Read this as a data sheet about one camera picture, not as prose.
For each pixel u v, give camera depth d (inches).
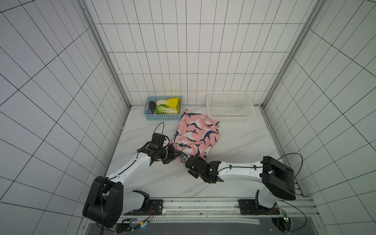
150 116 41.9
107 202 15.8
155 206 28.6
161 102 45.1
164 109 42.4
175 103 42.7
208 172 23.8
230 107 46.4
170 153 29.3
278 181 17.0
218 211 28.6
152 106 44.3
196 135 39.7
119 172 18.3
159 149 27.8
